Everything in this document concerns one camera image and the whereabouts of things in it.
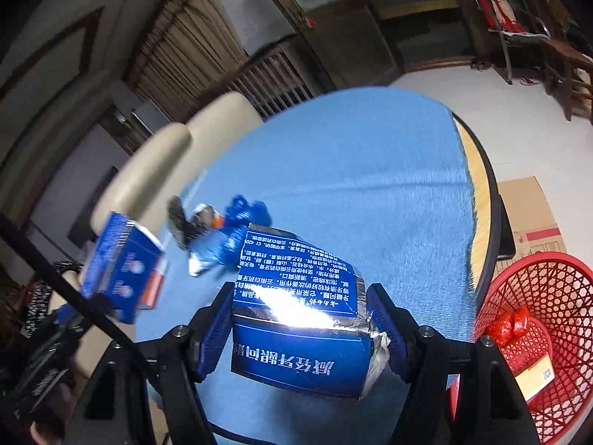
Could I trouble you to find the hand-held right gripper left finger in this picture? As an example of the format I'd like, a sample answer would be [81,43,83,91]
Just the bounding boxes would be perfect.
[69,282,235,445]

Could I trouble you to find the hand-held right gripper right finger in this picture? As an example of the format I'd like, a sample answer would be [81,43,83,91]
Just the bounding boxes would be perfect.
[366,283,540,445]

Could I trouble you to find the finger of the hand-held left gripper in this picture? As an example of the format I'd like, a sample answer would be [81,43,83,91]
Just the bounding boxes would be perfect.
[44,294,116,337]

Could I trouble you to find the blue box with white circles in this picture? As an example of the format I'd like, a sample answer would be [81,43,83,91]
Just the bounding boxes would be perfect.
[81,211,165,325]

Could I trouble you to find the blue and silver toothpaste box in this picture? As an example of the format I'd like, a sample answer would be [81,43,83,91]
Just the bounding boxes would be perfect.
[230,223,387,400]

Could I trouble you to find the black plastic bag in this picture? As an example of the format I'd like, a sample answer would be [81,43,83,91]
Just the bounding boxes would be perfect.
[166,195,201,250]

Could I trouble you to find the blue plastic bag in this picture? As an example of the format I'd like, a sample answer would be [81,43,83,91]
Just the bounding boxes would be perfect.
[222,194,272,243]

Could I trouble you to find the red plastic mesh basket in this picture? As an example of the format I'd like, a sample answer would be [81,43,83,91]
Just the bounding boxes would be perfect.
[447,251,593,445]

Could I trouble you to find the patterned dark cloth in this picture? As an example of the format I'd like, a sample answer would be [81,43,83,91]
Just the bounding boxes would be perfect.
[25,260,71,340]

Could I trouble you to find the blue foil wrapper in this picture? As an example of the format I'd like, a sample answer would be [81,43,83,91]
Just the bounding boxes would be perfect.
[188,204,248,280]

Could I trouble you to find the red plastic bag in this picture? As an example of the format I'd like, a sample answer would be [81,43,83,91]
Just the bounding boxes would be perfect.
[482,306,531,347]

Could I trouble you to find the blue table cloth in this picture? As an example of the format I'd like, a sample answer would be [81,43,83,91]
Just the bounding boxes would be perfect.
[134,86,478,445]

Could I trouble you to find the round wooden table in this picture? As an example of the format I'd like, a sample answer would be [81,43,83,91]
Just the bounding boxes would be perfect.
[451,111,507,318]

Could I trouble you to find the brown cardboard box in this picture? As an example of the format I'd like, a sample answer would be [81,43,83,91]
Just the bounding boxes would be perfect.
[493,176,568,275]

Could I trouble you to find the white appliance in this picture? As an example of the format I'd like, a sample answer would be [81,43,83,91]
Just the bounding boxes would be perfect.
[111,81,168,131]

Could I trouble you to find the wooden crib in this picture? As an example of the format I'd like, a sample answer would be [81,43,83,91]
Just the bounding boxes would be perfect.
[226,39,326,120]

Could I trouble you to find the striped beige curtain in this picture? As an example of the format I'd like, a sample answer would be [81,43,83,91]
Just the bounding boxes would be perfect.
[123,0,252,122]

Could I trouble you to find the open door with glass panel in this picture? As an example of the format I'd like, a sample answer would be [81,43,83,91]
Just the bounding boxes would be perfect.
[241,0,405,92]

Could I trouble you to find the wooden chair with red cloth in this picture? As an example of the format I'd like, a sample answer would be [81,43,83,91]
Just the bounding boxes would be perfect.
[466,0,553,86]

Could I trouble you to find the dark wooden stool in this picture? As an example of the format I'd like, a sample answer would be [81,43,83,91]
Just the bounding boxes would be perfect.
[541,38,593,122]

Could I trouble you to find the red cloth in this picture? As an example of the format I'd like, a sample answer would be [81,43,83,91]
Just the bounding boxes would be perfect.
[466,0,523,34]

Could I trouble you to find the black cable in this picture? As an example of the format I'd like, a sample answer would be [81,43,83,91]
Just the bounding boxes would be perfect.
[0,217,137,348]
[208,419,262,445]

